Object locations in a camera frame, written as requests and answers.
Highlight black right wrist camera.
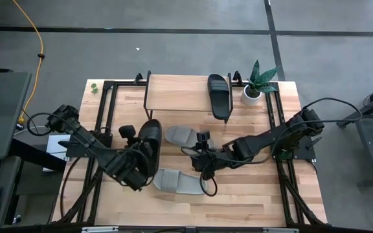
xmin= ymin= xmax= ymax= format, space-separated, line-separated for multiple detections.
xmin=196 ymin=131 xmax=211 ymax=151

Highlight black metal stand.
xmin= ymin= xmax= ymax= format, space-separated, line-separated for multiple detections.
xmin=337 ymin=80 xmax=373 ymax=188

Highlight wooden shelf black frame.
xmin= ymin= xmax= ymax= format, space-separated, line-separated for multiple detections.
xmin=143 ymin=70 xmax=234 ymax=124

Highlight black cable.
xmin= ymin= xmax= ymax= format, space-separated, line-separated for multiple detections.
xmin=27 ymin=112 xmax=56 ymax=137
xmin=59 ymin=157 xmax=85 ymax=221
xmin=270 ymin=96 xmax=364 ymax=156
xmin=180 ymin=145 xmax=218 ymax=197

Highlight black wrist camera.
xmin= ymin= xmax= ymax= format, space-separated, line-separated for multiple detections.
xmin=196 ymin=131 xmax=211 ymax=151
xmin=119 ymin=124 xmax=137 ymax=146

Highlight grey slide sandal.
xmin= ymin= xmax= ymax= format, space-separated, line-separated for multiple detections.
xmin=153 ymin=168 xmax=208 ymax=195
xmin=164 ymin=125 xmax=215 ymax=150

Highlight white cable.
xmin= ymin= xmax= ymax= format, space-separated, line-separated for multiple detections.
xmin=13 ymin=124 xmax=50 ymax=135

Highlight snake plant white pot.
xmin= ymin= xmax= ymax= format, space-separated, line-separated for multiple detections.
xmin=240 ymin=60 xmax=281 ymax=107

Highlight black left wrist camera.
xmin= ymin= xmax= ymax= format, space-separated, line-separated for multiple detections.
xmin=119 ymin=124 xmax=137 ymax=146

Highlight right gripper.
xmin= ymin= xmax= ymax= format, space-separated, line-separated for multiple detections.
xmin=191 ymin=149 xmax=230 ymax=181

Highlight yellow cable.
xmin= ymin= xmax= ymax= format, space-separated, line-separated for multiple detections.
xmin=11 ymin=0 xmax=45 ymax=126

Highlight black aluminium table frame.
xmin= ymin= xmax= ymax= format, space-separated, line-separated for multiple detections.
xmin=52 ymin=71 xmax=328 ymax=227

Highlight silver metal bracket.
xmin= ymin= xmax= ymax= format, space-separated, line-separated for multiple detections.
xmin=262 ymin=227 xmax=300 ymax=233
xmin=81 ymin=225 xmax=119 ymax=233

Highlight black slide sandal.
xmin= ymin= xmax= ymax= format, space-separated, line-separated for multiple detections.
xmin=137 ymin=118 xmax=163 ymax=177
xmin=207 ymin=73 xmax=232 ymax=120

